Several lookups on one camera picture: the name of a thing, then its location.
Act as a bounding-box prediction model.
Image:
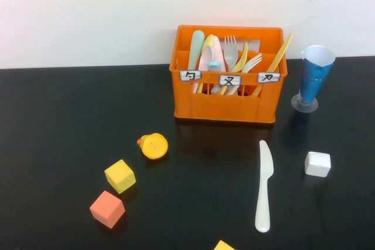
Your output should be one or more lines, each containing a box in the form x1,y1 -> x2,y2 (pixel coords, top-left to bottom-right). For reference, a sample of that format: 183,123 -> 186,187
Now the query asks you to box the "white plastic knife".
254,140 -> 274,234

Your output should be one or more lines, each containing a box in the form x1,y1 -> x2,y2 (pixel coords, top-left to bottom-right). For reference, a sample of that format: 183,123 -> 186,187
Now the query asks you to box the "orange plastic cutlery crate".
169,24 -> 288,124

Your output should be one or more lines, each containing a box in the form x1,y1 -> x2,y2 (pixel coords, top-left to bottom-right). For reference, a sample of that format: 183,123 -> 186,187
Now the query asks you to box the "paper label reading spoon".
179,70 -> 203,83

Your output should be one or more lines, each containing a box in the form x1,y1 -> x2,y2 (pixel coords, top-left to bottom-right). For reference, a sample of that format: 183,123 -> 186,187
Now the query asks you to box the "yellow rubber duck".
137,132 -> 169,160

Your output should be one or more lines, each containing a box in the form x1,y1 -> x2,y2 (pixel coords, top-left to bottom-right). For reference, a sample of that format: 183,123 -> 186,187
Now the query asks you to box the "paper label reading fork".
219,74 -> 243,87

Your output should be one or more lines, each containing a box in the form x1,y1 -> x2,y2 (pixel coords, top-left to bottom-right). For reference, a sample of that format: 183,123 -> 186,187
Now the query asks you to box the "pale green plastic spoon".
187,29 -> 205,71

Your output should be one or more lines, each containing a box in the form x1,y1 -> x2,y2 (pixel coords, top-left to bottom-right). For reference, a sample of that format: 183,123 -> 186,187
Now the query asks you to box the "grey plastic fork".
223,35 -> 238,73

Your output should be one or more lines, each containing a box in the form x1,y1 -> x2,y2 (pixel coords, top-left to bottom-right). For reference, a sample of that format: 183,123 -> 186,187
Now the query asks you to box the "yellow plastic spoon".
195,34 -> 215,93

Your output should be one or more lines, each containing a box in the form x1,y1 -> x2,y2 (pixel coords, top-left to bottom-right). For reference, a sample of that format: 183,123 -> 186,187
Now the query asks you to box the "yellow plastic fork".
220,42 -> 249,95

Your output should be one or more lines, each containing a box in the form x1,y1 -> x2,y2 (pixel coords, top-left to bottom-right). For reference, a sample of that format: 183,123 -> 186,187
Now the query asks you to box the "white plastic fork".
225,53 -> 263,95

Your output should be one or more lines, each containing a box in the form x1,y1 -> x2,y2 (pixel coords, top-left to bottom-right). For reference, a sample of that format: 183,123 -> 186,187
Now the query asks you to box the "paper label reading knife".
257,71 -> 281,84

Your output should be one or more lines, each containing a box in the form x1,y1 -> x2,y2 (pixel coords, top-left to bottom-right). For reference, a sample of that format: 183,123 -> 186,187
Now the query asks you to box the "yellow foam cube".
104,159 -> 137,194
213,239 -> 236,250

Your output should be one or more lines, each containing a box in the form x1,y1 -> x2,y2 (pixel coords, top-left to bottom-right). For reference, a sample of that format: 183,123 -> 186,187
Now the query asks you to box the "yellow plastic knife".
251,32 -> 294,97

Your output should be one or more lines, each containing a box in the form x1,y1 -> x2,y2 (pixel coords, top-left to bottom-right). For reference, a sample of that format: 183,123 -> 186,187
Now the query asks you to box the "clear beaker with blue paper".
291,44 -> 336,113

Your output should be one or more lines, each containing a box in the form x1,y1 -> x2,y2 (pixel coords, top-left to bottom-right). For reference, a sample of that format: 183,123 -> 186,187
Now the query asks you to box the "orange foam cube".
89,190 -> 126,229

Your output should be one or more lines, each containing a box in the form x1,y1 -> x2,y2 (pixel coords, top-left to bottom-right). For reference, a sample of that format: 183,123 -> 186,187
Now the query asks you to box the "white foam cube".
304,151 -> 332,178

